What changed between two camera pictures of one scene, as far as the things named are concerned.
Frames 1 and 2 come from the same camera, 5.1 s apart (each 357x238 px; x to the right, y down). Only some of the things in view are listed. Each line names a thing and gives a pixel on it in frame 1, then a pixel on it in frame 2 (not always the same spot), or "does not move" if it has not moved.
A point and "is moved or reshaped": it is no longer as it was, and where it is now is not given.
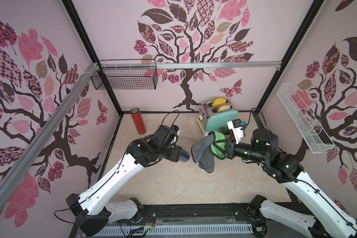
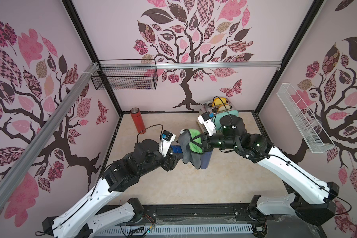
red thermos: x=138 y=119 does not move
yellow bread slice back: x=219 y=100 does not move
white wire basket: x=318 y=140 does not move
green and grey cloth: x=205 y=150 is moved or reshaped
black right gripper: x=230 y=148 → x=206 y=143
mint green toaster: x=212 y=118 does not move
